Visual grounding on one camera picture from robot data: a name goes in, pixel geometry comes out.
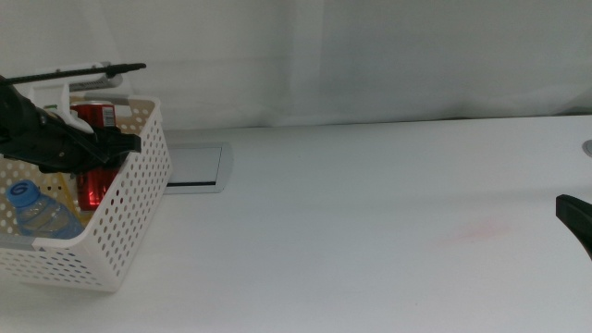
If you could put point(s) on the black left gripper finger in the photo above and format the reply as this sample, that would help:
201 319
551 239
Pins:
118 143

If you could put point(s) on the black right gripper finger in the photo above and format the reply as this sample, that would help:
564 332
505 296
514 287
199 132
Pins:
578 215

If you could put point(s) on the yellow tea bottle green label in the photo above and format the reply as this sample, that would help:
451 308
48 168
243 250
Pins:
68 196

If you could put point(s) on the red drink can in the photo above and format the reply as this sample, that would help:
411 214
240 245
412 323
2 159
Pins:
94 189

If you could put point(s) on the clear water bottle blue cap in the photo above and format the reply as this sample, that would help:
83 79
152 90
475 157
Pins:
41 219

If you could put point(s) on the white perforated plastic basket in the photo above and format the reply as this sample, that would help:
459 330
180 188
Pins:
129 208

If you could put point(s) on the round silver table grommet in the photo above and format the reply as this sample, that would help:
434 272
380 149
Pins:
587 149

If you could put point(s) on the white cloth backdrop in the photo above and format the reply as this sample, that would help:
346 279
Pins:
416 55

